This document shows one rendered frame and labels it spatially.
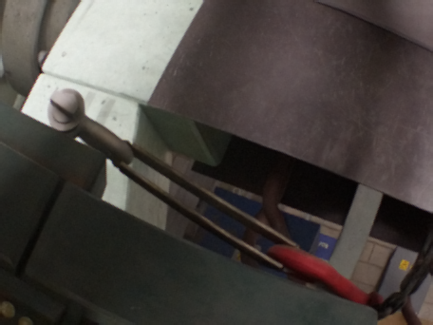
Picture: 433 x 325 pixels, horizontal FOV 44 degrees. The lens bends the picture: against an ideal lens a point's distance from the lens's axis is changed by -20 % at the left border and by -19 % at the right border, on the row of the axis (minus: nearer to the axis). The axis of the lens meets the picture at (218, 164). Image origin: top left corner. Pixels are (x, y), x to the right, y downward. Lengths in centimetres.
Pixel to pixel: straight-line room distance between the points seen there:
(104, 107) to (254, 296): 67
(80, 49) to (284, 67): 36
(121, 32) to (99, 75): 9
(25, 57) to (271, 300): 84
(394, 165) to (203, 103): 30
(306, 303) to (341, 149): 50
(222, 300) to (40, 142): 17
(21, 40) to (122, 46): 23
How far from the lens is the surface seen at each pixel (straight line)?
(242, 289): 39
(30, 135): 45
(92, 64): 105
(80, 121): 47
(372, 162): 88
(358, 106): 91
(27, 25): 110
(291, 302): 40
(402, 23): 100
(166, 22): 104
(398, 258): 552
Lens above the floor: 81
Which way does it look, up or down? 12 degrees up
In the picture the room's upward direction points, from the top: 23 degrees clockwise
